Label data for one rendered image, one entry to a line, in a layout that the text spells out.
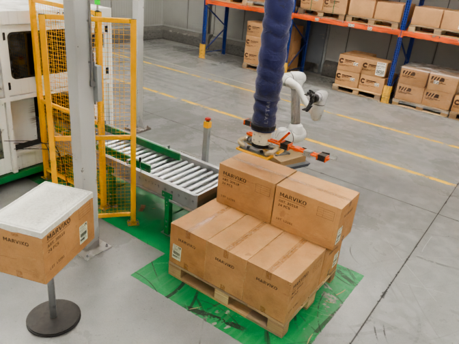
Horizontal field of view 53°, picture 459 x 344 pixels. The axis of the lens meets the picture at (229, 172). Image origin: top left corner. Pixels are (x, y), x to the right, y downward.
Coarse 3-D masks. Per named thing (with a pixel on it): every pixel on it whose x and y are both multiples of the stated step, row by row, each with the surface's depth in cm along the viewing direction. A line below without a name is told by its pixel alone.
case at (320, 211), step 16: (304, 176) 410; (288, 192) 385; (304, 192) 380; (320, 192) 383; (336, 192) 386; (352, 192) 389; (288, 208) 390; (304, 208) 381; (320, 208) 371; (336, 208) 363; (352, 208) 387; (272, 224) 405; (288, 224) 395; (304, 224) 385; (320, 224) 376; (336, 224) 367; (320, 240) 381; (336, 240) 376
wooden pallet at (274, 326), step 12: (180, 276) 409; (192, 276) 413; (204, 288) 400; (216, 288) 385; (216, 300) 389; (228, 300) 381; (240, 300) 372; (312, 300) 395; (240, 312) 377; (252, 312) 378; (264, 324) 366; (276, 324) 356; (288, 324) 360
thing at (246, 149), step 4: (236, 148) 411; (240, 148) 409; (244, 148) 409; (248, 148) 408; (248, 152) 404; (252, 152) 403; (256, 152) 403; (260, 152) 401; (260, 156) 398; (264, 156) 397; (268, 156) 398; (272, 156) 400
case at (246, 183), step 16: (240, 160) 429; (256, 160) 433; (224, 176) 422; (240, 176) 410; (256, 176) 401; (272, 176) 404; (288, 176) 409; (224, 192) 428; (240, 192) 416; (256, 192) 406; (272, 192) 396; (240, 208) 422; (256, 208) 411; (272, 208) 401
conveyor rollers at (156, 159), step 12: (96, 132) 569; (108, 132) 572; (108, 144) 541; (120, 144) 545; (144, 156) 519; (156, 156) 522; (168, 156) 525; (156, 168) 490; (168, 168) 492; (180, 168) 495; (192, 168) 498; (204, 168) 501; (168, 180) 467; (180, 180) 469; (192, 180) 471; (204, 180) 473; (216, 180) 476
